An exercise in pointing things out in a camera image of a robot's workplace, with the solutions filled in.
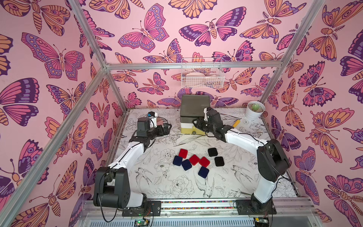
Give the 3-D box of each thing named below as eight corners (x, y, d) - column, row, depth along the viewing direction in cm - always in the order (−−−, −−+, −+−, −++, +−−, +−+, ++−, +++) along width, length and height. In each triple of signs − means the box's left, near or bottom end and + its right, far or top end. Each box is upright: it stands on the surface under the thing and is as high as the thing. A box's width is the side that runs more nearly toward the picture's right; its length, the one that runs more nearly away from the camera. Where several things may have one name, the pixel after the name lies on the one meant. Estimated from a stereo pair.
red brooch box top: (177, 155, 95) (177, 154, 94) (180, 149, 99) (180, 147, 97) (185, 158, 94) (185, 157, 92) (188, 152, 97) (188, 150, 96)
